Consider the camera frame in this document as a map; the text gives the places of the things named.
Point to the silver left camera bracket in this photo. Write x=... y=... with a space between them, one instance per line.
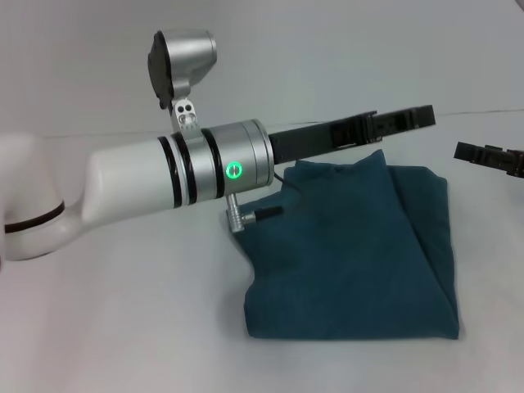
x=186 y=118

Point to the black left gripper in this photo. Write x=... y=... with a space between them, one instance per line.
x=311 y=139

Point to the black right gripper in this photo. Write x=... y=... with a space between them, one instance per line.
x=516 y=163

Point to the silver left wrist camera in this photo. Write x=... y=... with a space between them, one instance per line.
x=180 y=61

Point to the teal blue shirt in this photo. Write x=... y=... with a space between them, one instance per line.
x=348 y=245

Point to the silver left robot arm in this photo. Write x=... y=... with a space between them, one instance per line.
x=123 y=184

